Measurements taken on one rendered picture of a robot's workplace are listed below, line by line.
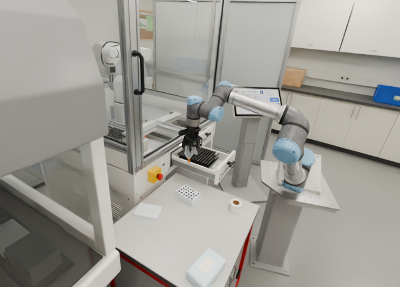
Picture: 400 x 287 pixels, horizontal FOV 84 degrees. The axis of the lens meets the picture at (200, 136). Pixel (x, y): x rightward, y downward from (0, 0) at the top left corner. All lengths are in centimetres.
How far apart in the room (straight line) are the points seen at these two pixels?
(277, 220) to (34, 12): 167
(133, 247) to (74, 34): 86
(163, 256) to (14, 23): 91
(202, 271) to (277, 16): 260
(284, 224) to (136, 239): 108
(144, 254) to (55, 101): 76
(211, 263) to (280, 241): 98
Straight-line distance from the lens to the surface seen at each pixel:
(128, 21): 102
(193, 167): 140
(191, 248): 111
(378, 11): 448
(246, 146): 243
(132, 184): 126
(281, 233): 187
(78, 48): 60
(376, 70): 484
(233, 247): 114
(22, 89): 52
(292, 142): 100
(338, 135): 434
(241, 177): 263
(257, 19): 300
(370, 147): 442
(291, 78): 446
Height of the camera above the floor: 163
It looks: 25 degrees down
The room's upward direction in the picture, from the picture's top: 5 degrees clockwise
